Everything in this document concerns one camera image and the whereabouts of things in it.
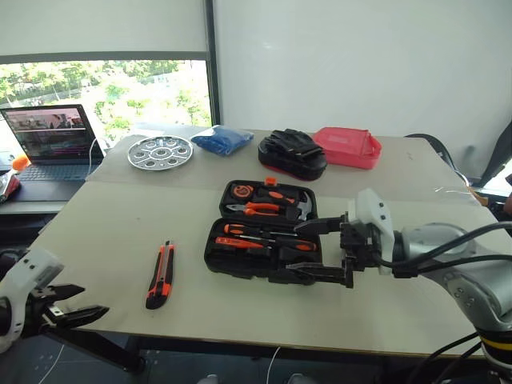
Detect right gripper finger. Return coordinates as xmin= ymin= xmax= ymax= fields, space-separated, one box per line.
xmin=293 ymin=215 xmax=346 ymax=237
xmin=285 ymin=261 xmax=348 ymax=286

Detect dark side desk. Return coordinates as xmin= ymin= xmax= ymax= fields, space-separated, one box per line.
xmin=0 ymin=180 xmax=87 ymax=216

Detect black tool case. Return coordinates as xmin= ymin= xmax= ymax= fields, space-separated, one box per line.
xmin=203 ymin=175 xmax=322 ymax=286

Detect white laptop cable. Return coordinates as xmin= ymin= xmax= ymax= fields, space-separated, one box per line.
xmin=88 ymin=137 xmax=100 ymax=174

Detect orange black utility knife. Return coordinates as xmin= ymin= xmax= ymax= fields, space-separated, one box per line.
xmin=145 ymin=240 xmax=177 ymax=310

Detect orange test pen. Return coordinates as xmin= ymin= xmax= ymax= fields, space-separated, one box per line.
xmin=214 ymin=236 xmax=266 ymax=250

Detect orange black screwdriver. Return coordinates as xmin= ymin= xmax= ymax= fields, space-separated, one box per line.
xmin=222 ymin=222 xmax=299 ymax=238
xmin=235 ymin=234 xmax=318 ymax=253

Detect dark window frame post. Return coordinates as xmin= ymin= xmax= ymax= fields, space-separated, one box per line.
xmin=203 ymin=0 xmax=222 ymax=126

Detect black angled stand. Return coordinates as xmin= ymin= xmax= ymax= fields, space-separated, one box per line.
xmin=478 ymin=119 xmax=512 ymax=190

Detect open dark laptop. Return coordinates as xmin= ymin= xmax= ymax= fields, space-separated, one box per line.
xmin=0 ymin=104 xmax=106 ymax=183

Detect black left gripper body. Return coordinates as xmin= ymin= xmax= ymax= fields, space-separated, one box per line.
xmin=24 ymin=286 xmax=66 ymax=332

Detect white roller blind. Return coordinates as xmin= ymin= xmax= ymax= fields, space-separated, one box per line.
xmin=0 ymin=0 xmax=210 ymax=57

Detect blue plastic bag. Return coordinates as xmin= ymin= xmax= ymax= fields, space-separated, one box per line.
xmin=190 ymin=124 xmax=255 ymax=157

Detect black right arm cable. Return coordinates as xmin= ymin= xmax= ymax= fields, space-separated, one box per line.
xmin=375 ymin=221 xmax=512 ymax=280

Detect orange handled pliers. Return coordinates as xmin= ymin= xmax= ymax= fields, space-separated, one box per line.
xmin=226 ymin=201 xmax=283 ymax=218

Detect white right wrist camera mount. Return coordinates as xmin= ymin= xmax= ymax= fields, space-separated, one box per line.
xmin=346 ymin=188 xmax=396 ymax=277

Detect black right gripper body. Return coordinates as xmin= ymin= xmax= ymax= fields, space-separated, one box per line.
xmin=338 ymin=213 xmax=386 ymax=290

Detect claw hammer orange grip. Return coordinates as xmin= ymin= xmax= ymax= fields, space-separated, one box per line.
xmin=255 ymin=187 xmax=318 ymax=222

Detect black gloves on pad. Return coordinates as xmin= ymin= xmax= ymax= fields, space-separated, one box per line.
xmin=257 ymin=128 xmax=329 ymax=182

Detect white cable under table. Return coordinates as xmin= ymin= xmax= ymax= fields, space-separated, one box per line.
xmin=266 ymin=346 xmax=282 ymax=384

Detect red zip pouch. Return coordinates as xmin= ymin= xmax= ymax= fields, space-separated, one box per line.
xmin=312 ymin=126 xmax=383 ymax=170

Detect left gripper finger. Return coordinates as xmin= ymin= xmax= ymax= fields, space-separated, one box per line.
xmin=46 ymin=283 xmax=86 ymax=303
xmin=55 ymin=305 xmax=110 ymax=329

